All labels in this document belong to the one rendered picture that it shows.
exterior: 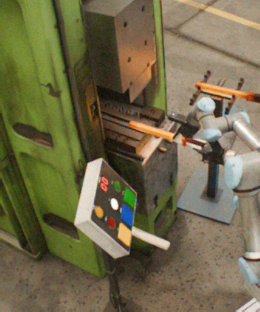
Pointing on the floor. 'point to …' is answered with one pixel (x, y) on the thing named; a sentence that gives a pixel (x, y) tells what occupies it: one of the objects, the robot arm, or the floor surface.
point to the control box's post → (113, 279)
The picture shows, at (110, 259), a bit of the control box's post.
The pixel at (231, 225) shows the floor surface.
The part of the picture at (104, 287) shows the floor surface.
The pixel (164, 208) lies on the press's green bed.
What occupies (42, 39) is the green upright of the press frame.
